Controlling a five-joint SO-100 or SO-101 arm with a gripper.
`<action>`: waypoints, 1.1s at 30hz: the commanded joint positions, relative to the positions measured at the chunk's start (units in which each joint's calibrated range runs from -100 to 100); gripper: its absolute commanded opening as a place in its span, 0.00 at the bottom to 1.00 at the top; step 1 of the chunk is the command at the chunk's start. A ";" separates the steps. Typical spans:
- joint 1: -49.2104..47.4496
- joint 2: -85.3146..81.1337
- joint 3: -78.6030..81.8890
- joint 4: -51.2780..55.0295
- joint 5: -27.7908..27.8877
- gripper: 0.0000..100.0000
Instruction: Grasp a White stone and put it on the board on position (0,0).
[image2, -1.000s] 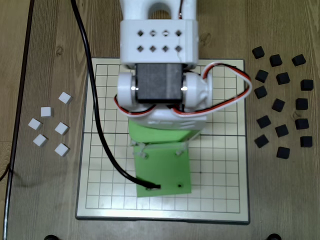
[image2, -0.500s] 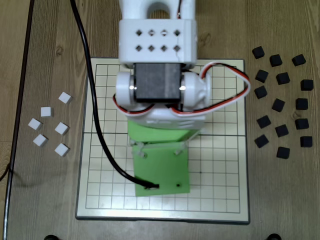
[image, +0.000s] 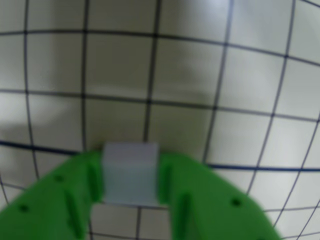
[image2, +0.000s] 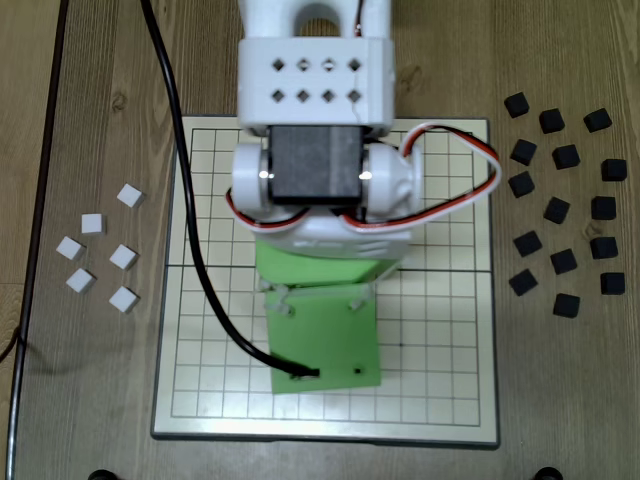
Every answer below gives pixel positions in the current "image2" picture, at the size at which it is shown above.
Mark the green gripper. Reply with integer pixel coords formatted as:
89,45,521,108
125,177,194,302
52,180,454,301
253,235,402,288

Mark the beige go board with grid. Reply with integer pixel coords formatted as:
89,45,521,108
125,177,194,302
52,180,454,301
149,113,501,450

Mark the white cube stone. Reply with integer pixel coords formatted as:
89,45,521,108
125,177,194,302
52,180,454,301
116,183,147,210
55,236,87,262
65,267,98,295
80,213,108,237
108,243,139,272
108,285,141,315

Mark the black cube stone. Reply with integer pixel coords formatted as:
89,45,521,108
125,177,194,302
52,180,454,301
600,158,629,183
508,268,540,297
590,195,618,222
589,236,619,261
542,196,572,225
512,230,544,259
599,271,627,296
503,91,531,120
552,292,582,319
582,107,614,134
551,144,582,171
509,138,539,167
549,248,579,276
507,171,537,199
538,108,567,135

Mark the white zip tie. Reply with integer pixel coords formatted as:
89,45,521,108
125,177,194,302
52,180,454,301
257,280,296,317

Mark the thick black camera cable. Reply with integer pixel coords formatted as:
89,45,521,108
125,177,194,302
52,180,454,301
139,0,321,380

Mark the thin dark cable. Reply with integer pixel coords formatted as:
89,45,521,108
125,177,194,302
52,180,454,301
0,334,29,361

